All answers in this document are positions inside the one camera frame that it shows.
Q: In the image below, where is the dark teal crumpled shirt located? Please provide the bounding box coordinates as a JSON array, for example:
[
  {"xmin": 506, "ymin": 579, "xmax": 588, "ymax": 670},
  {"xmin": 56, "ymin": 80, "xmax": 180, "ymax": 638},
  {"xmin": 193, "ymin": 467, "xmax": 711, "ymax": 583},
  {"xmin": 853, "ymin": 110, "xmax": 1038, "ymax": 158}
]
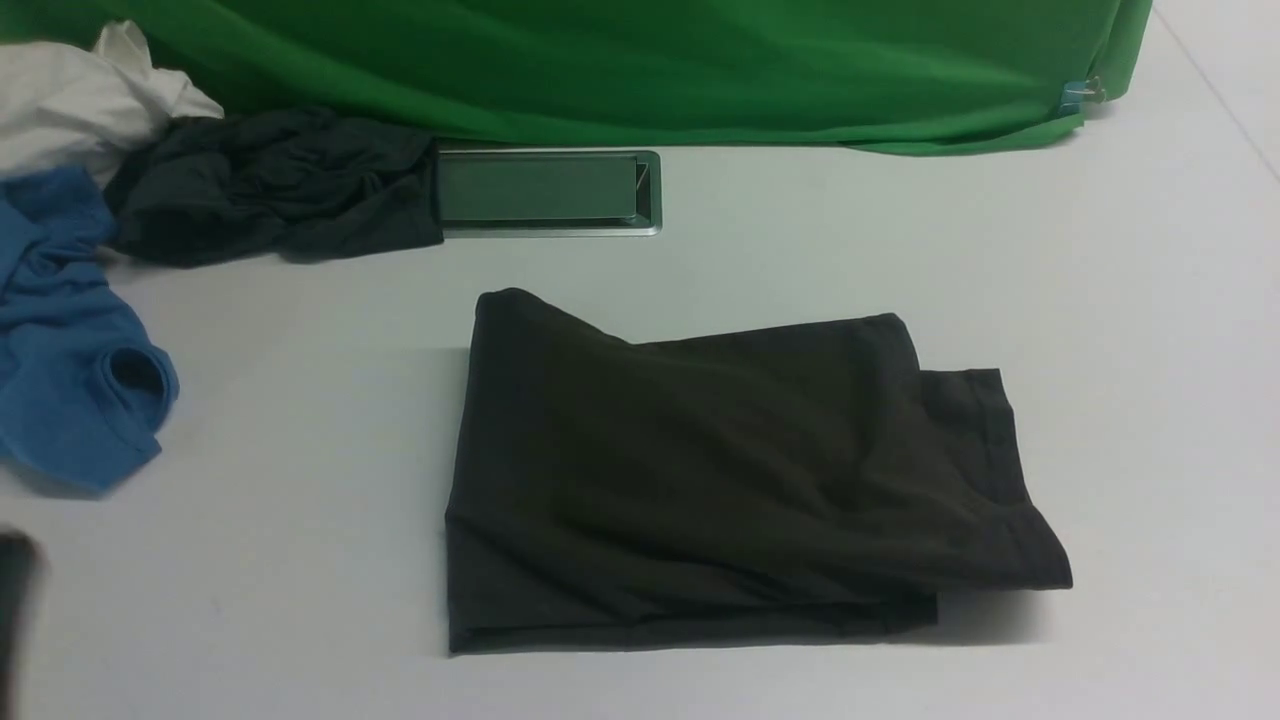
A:
[{"xmin": 104, "ymin": 108, "xmax": 444, "ymax": 268}]

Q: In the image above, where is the dark gray long-sleeve shirt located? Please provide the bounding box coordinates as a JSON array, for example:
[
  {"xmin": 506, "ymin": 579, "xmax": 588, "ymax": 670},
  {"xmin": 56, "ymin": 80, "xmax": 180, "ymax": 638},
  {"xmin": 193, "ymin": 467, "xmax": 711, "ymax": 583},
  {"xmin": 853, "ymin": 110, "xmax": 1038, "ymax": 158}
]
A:
[{"xmin": 445, "ymin": 288, "xmax": 1073, "ymax": 655}]

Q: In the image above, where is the green backdrop cloth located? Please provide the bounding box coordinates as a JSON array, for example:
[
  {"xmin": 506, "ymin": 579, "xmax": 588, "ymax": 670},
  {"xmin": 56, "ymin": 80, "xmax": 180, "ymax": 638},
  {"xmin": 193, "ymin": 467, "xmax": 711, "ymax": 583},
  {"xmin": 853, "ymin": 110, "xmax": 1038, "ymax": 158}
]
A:
[{"xmin": 3, "ymin": 1, "xmax": 1152, "ymax": 158}]

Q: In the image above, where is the blue crumpled shirt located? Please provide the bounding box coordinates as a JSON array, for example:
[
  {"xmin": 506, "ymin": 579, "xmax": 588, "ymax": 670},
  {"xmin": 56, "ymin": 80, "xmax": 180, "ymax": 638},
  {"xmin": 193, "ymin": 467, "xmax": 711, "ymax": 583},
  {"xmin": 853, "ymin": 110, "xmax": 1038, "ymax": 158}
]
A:
[{"xmin": 1, "ymin": 167, "xmax": 180, "ymax": 497}]

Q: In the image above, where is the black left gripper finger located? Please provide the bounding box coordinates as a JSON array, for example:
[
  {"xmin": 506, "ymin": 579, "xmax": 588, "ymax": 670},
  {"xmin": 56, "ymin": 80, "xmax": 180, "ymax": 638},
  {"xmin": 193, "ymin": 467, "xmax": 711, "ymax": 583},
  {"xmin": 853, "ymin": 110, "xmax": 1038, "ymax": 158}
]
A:
[{"xmin": 1, "ymin": 530, "xmax": 41, "ymax": 719}]

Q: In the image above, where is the dark green flat tray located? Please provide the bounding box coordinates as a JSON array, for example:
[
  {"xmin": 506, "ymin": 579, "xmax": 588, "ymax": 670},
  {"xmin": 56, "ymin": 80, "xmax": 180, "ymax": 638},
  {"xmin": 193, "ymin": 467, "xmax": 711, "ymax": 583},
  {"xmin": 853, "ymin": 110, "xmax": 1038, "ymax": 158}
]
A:
[{"xmin": 438, "ymin": 149, "xmax": 663, "ymax": 238}]

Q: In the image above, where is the white crumpled shirt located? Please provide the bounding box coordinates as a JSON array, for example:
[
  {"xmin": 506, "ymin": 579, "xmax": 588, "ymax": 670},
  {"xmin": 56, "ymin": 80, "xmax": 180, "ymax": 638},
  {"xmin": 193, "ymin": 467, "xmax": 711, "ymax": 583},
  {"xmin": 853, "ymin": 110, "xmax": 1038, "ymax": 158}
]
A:
[{"xmin": 1, "ymin": 20, "xmax": 224, "ymax": 187}]

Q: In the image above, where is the blue binder clip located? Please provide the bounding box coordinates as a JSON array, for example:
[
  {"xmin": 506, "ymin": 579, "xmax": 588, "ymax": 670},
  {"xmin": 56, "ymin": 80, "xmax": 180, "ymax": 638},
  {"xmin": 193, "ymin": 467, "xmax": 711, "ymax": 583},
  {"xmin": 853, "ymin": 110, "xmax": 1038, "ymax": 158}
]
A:
[{"xmin": 1059, "ymin": 76, "xmax": 1108, "ymax": 117}]

